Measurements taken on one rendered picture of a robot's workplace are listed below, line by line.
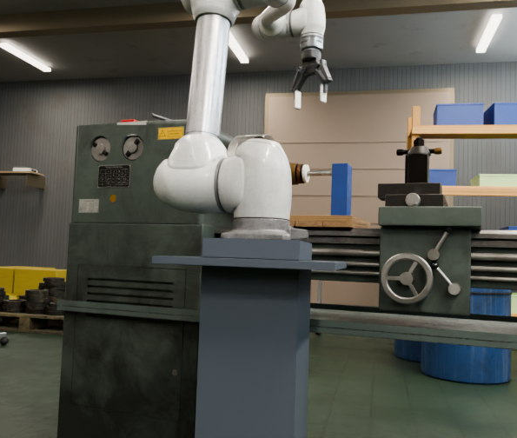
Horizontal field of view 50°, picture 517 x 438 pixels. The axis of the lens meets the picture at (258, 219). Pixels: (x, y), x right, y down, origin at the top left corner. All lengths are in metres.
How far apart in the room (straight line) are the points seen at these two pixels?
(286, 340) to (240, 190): 0.40
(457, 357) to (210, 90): 2.67
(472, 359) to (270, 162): 2.61
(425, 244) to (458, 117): 4.34
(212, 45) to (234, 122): 8.22
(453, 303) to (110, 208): 1.28
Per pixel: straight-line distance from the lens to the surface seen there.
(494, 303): 3.82
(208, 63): 1.65
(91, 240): 2.24
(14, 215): 11.54
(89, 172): 2.27
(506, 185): 6.00
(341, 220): 1.89
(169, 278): 2.04
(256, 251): 1.37
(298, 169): 2.10
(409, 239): 1.77
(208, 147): 1.53
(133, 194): 2.14
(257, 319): 1.37
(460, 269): 1.76
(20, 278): 7.76
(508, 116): 6.13
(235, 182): 1.45
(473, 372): 3.81
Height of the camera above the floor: 0.76
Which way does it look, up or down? 4 degrees up
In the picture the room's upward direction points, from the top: 2 degrees clockwise
